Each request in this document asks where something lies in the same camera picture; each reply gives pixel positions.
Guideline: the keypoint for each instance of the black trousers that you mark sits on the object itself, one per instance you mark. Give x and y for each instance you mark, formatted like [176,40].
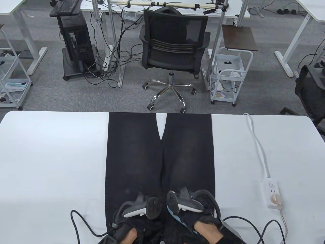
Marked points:
[134,147]

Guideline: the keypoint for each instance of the person's right hand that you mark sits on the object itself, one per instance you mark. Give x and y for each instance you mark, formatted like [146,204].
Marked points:
[208,208]

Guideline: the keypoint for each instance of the white and black controller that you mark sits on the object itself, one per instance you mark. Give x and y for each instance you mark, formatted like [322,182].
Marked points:
[189,206]
[153,208]

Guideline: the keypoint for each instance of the white desk with aluminium frame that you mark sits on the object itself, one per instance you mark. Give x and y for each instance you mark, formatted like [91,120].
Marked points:
[228,10]

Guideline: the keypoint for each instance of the black padded chair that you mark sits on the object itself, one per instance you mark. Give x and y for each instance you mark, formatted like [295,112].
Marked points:
[311,94]

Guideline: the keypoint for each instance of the black keyboard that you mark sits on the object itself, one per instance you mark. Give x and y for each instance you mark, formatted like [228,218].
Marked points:
[66,5]

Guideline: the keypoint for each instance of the person's left forearm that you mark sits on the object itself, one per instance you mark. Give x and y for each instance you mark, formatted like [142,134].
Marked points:
[130,236]

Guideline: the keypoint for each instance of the dark brown board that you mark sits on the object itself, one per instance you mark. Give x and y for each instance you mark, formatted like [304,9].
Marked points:
[238,38]

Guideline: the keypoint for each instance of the teal flat tool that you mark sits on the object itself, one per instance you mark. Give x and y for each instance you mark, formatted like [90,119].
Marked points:
[16,84]

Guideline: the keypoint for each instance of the black mesh office chair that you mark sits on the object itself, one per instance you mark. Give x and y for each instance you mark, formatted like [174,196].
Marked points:
[172,50]

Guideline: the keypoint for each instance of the white power strip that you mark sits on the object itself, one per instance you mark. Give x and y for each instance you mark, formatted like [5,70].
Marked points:
[269,186]

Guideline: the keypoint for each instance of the person's right forearm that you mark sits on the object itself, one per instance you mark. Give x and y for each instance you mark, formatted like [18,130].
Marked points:
[208,232]

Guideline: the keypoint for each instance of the white table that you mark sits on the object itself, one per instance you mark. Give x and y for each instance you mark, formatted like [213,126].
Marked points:
[50,157]

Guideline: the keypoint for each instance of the person's left hand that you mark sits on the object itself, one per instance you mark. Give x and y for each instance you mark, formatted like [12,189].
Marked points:
[137,223]

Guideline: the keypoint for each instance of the light blue electric iron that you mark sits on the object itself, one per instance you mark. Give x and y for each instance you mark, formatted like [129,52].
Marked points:
[175,216]

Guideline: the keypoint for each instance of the black computer tower on stand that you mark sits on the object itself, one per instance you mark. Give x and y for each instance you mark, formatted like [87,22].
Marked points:
[77,43]

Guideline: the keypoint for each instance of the black floor power strip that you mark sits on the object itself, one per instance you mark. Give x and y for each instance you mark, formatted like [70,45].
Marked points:
[287,11]

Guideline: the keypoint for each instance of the white desk with white legs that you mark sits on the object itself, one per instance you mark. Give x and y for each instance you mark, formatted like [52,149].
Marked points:
[297,38]
[24,28]

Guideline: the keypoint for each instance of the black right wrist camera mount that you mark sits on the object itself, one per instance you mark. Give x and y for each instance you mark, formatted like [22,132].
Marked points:
[232,235]

